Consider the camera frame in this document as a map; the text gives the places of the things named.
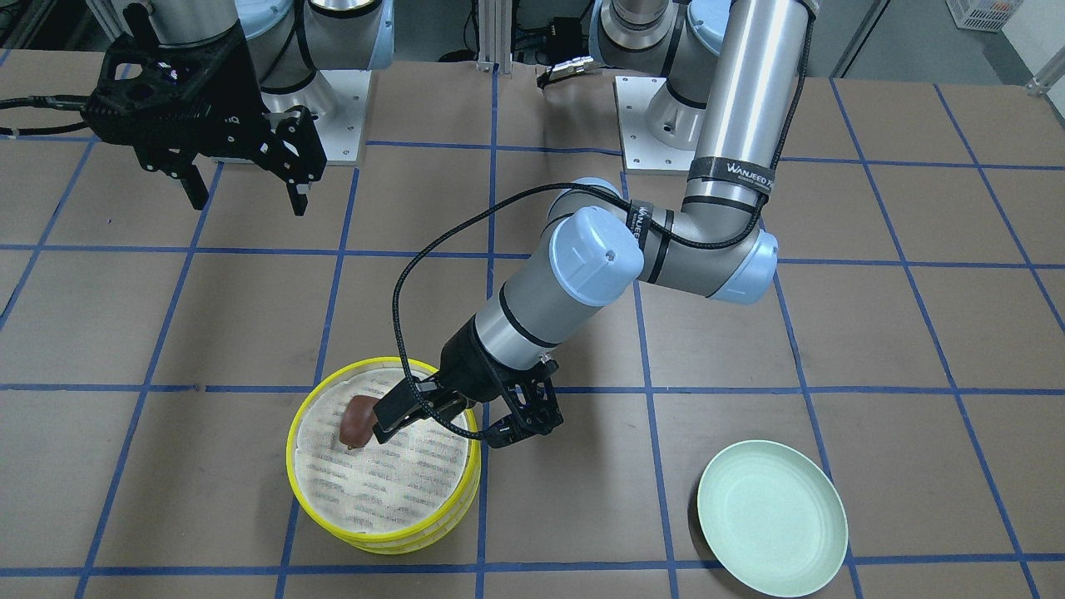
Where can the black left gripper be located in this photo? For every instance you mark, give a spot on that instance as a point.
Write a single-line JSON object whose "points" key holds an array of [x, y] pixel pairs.
{"points": [[468, 359]]}

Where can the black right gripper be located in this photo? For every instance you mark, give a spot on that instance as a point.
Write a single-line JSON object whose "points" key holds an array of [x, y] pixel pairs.
{"points": [[235, 138]]}

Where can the brown bun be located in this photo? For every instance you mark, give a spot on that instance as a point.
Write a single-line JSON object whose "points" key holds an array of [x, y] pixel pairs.
{"points": [[358, 421]]}

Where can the yellow steamer basket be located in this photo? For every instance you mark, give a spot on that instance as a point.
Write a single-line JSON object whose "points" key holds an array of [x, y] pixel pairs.
{"points": [[381, 488], [420, 536]]}

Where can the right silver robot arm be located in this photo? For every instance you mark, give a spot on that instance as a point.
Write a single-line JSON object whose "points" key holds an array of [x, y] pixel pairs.
{"points": [[288, 40]]}

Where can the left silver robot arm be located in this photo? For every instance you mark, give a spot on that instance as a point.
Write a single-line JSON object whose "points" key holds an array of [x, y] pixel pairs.
{"points": [[711, 91]]}

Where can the light green plate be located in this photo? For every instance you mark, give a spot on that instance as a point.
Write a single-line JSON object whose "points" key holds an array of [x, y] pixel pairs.
{"points": [[772, 518]]}

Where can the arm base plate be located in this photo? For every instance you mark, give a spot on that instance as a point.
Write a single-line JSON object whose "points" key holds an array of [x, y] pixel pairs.
{"points": [[660, 122], [317, 125]]}

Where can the aluminium frame post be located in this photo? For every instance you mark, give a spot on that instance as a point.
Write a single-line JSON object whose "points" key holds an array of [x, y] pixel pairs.
{"points": [[495, 36]]}

